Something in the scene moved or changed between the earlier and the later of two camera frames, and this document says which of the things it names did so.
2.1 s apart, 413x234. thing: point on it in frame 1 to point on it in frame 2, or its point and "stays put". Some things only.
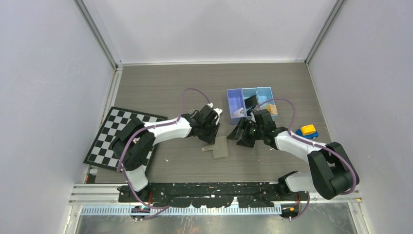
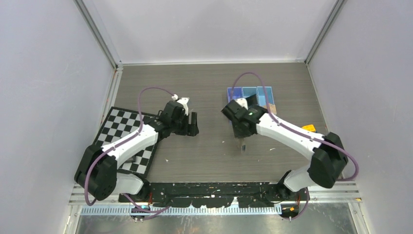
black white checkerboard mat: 100,154 stays put
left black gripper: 211,138 to 184,131
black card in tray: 251,103 stays put
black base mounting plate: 210,195 stays put
